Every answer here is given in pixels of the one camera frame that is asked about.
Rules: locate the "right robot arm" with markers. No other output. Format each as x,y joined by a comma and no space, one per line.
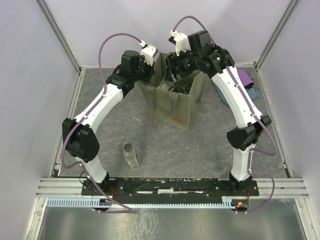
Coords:
197,52

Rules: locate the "black white striped cloth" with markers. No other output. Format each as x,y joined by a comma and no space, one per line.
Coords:
253,85

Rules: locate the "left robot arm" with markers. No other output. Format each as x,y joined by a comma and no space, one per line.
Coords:
79,134

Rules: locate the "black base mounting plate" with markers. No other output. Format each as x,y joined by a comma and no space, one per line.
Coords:
190,188

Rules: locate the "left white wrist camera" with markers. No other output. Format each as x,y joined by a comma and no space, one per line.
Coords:
148,51

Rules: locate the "clear square bottle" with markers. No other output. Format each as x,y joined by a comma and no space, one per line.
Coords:
183,88
167,83
130,154

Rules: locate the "purple folded cloth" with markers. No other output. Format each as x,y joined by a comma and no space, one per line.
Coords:
245,78

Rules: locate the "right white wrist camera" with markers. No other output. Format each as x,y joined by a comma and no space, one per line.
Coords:
181,42

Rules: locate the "blue folded cloth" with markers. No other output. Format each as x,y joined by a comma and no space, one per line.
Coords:
252,92

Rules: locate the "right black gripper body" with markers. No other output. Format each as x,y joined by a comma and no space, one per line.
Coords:
185,63

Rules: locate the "blue slotted cable duct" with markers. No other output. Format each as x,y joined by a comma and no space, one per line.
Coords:
170,203

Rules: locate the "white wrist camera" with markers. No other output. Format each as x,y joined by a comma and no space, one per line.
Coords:
181,42
148,51

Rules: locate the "green canvas bag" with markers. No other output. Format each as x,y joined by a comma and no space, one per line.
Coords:
176,109

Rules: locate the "aluminium front rail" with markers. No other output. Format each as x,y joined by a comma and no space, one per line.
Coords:
284,188

